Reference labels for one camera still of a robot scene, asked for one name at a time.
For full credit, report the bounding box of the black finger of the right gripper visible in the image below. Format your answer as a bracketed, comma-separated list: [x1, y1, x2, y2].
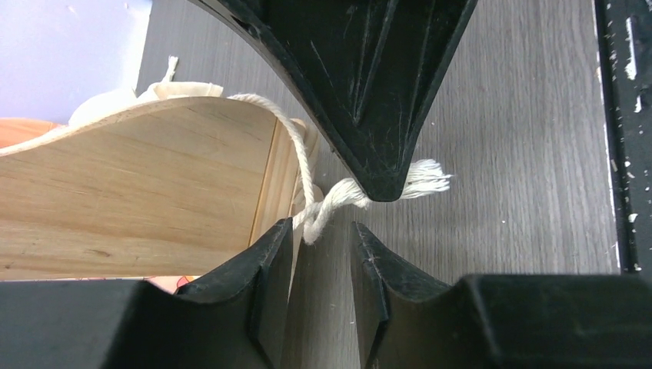
[199, 0, 476, 202]

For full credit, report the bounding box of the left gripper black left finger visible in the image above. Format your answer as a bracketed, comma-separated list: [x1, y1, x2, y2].
[1, 218, 293, 368]

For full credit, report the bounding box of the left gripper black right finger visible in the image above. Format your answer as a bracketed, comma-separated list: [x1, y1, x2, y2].
[351, 222, 651, 368]

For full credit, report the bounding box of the pink printed cushion with ties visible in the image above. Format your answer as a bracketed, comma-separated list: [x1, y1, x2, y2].
[0, 55, 454, 297]

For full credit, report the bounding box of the wooden slatted pet bed frame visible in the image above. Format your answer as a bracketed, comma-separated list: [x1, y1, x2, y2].
[0, 95, 323, 282]

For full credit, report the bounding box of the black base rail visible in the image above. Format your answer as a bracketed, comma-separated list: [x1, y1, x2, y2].
[594, 0, 651, 281]

